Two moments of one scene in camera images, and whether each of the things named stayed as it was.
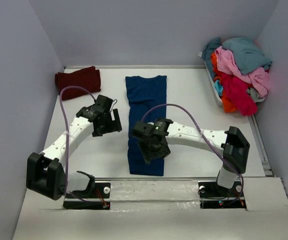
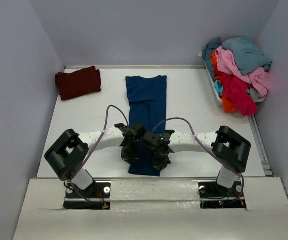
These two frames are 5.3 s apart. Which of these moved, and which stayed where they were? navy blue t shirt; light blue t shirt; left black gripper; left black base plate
Moved: left black gripper
Stayed: navy blue t shirt; left black base plate; light blue t shirt
